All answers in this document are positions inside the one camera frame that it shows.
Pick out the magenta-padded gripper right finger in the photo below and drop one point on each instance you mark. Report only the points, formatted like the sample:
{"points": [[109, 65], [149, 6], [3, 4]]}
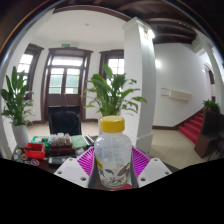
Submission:
{"points": [[153, 170]]}

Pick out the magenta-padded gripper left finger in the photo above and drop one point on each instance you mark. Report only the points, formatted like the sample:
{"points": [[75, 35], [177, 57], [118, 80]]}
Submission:
{"points": [[71, 170]]}

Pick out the clear bottle with yellow cap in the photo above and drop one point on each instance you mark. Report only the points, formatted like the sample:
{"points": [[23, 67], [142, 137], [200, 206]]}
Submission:
{"points": [[113, 153]]}

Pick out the flat black device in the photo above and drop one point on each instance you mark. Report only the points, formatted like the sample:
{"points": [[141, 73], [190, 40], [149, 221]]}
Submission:
{"points": [[57, 161]]}

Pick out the green notebook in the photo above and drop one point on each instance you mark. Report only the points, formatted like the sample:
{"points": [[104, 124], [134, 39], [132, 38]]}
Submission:
{"points": [[78, 141]]}

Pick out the brown tray with white jars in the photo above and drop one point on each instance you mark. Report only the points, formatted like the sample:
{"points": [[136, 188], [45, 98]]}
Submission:
{"points": [[60, 141]]}

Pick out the round colourful sticker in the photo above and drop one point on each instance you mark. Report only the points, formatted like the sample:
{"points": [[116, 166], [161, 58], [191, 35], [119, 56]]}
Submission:
{"points": [[35, 162], [24, 157]]}

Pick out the red box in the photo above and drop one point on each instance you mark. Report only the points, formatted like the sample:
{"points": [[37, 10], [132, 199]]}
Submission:
{"points": [[34, 151]]}

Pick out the green box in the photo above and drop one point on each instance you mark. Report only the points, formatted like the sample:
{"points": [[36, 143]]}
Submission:
{"points": [[40, 139]]}

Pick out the black chair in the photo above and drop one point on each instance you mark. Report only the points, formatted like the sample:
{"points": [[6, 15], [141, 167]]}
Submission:
{"points": [[65, 122]]}

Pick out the red carpeted staircase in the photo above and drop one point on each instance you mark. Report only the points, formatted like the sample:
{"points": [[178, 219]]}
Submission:
{"points": [[193, 128]]}

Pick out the dark wooden cabinet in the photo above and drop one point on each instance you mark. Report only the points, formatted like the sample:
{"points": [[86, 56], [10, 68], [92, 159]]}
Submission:
{"points": [[210, 136]]}

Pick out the leafy plant in white pot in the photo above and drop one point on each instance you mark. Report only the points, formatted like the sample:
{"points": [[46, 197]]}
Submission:
{"points": [[111, 93], [15, 100]]}

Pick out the small green plant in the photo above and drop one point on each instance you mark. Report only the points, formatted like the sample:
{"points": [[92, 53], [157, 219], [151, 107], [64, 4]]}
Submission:
{"points": [[211, 106]]}

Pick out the brown wooden double door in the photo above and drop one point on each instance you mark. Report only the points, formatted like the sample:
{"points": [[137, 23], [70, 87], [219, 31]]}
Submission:
{"points": [[66, 76]]}

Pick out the brown framed window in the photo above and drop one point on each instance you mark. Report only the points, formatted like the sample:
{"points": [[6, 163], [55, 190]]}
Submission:
{"points": [[26, 66], [115, 65]]}

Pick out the green exit sign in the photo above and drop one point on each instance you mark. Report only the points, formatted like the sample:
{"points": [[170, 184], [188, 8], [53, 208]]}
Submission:
{"points": [[65, 45]]}

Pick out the white wall radiator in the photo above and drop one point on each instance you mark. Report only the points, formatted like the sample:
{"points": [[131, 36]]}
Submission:
{"points": [[178, 94]]}

